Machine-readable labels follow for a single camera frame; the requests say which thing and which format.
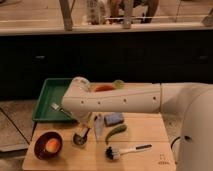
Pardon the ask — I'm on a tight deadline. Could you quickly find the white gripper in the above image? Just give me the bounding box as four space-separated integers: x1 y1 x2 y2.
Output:
72 111 92 127

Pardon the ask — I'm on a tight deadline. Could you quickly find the blue sponge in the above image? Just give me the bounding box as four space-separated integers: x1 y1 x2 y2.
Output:
104 113 124 126

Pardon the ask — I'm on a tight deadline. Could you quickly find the black dish brush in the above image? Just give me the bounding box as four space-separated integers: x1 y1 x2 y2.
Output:
105 144 152 160

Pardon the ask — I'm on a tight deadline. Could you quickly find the dark red bowl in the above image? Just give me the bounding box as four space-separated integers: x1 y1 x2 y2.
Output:
34 132 62 160

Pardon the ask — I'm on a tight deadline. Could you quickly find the orange bowl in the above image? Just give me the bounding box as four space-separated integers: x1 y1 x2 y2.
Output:
91 84 115 92

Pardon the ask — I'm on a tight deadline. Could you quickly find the grey fish-shaped knife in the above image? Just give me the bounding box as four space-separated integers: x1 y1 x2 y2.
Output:
94 114 104 140

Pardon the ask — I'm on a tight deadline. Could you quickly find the black cable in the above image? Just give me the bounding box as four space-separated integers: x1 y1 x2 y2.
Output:
0 108 32 146

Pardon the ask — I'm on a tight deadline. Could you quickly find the green plastic cup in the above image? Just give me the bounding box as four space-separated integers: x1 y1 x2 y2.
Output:
113 80 124 89

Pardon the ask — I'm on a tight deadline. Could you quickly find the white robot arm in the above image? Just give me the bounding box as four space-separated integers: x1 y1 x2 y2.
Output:
61 77 213 171

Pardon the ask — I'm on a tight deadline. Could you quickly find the green plastic tray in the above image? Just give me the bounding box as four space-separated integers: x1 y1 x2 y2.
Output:
32 78 74 122

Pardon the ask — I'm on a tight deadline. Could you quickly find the silver metal fork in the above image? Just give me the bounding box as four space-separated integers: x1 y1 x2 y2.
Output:
51 103 72 118

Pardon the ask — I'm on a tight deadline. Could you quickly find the orange fruit in bowl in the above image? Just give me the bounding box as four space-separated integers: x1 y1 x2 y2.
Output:
45 138 60 153

